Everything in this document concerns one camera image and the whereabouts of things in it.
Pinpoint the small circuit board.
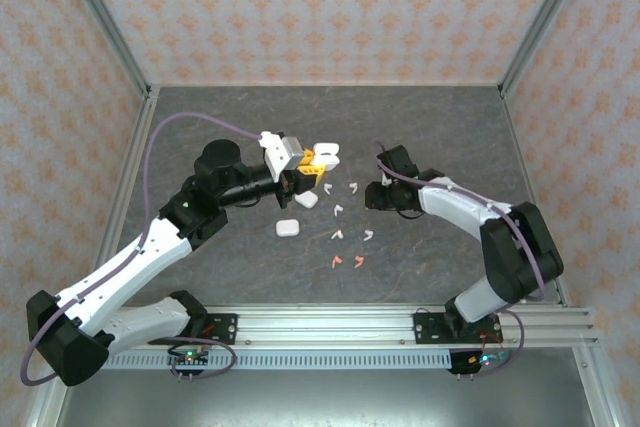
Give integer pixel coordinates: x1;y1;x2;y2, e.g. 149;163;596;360
166;345;210;369
448;348;510;376

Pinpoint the grey metal sheet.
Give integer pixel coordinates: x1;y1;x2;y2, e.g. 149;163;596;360
54;364;599;427

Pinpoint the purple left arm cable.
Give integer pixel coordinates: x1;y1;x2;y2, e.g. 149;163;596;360
19;111;266;388

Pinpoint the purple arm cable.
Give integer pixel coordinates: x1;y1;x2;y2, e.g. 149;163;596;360
372;140;549;379
19;111;266;388

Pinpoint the aluminium frame side rail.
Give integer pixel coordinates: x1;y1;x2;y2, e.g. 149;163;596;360
498;85;624;427
24;85;162;427

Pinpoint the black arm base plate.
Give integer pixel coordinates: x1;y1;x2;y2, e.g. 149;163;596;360
413;311;502;347
147;312;239;346

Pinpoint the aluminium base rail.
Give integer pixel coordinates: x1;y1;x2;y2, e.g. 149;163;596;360
112;302;600;348

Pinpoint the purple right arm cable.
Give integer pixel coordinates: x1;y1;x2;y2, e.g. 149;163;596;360
372;140;549;379

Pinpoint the white slotted cable duct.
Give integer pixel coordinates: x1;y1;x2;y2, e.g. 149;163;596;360
102;349;454;371

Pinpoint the aluminium frame post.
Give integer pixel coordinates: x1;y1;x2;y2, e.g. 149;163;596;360
52;0;152;98
499;0;596;98

